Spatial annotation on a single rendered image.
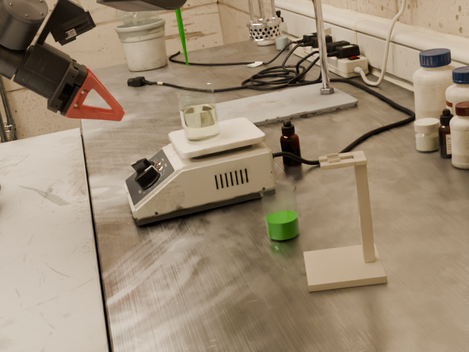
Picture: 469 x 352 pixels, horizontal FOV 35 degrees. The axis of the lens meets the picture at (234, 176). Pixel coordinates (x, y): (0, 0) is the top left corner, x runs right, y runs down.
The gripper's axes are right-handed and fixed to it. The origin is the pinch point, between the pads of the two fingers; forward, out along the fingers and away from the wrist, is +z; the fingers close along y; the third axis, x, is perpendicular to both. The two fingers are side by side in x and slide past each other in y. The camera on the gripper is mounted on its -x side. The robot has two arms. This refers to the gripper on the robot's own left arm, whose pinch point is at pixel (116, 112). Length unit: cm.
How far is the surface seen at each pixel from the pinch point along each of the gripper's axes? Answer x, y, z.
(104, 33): 7, 237, 19
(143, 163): 4.1, -3.6, 6.1
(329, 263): -1.5, -35.7, 21.6
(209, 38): -15, 237, 61
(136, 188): 7.3, -6.1, 6.5
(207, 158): -1.7, -9.8, 12.0
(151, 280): 11.0, -27.9, 7.8
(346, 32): -33, 60, 48
